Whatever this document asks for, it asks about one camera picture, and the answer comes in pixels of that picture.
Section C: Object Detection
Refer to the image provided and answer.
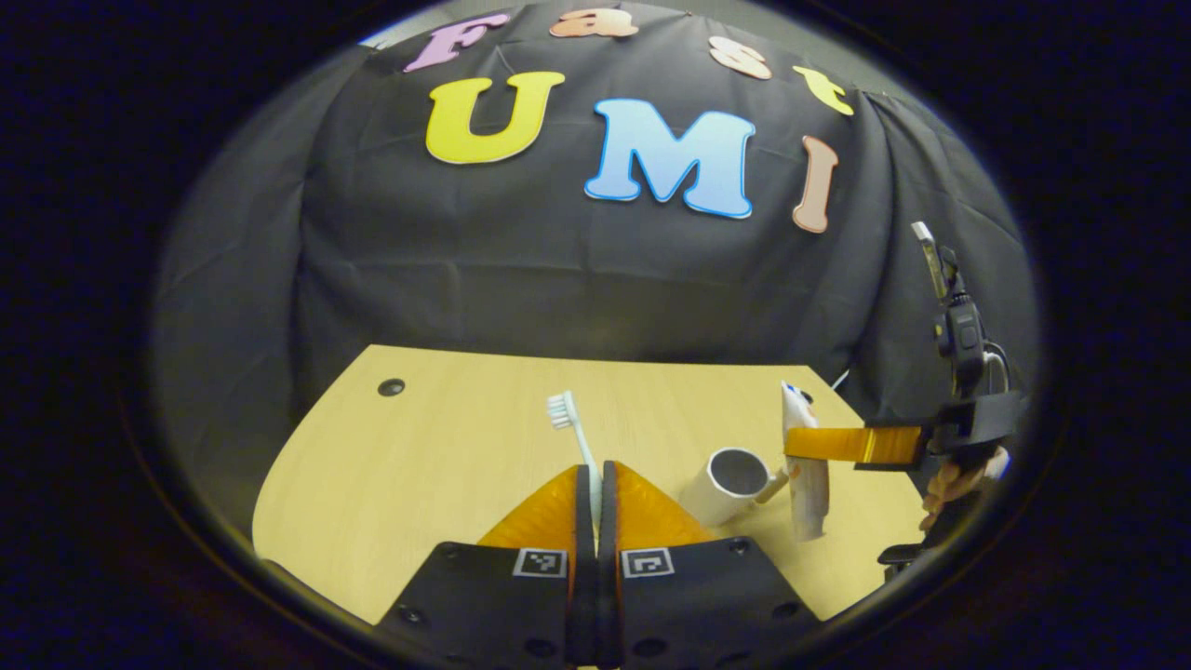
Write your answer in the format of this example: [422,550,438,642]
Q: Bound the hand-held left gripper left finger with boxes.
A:
[372,463,596,669]

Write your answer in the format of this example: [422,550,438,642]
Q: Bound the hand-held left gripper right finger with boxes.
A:
[595,460,822,669]

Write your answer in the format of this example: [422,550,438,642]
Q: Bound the white toothpaste tube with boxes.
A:
[780,381,831,543]

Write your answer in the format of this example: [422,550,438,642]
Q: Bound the white toothbrush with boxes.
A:
[546,391,601,527]

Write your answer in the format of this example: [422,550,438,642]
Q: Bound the white cup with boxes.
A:
[679,448,790,529]

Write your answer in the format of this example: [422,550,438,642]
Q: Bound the black backdrop cloth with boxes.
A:
[149,0,1038,541]

